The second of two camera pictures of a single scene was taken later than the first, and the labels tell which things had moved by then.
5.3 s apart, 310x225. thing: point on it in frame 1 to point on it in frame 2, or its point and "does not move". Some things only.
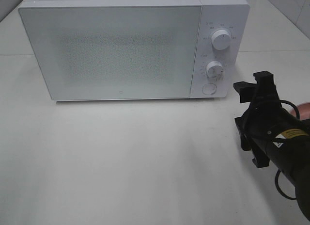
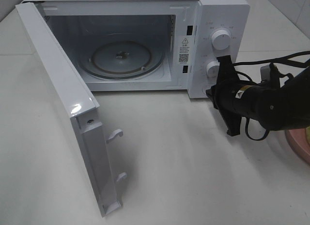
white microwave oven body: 128,46 does not move
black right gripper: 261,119 to 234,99
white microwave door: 115,50 to 81,106
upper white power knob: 221,40 does not move
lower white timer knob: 214,69 does not move
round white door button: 209,88 does not move
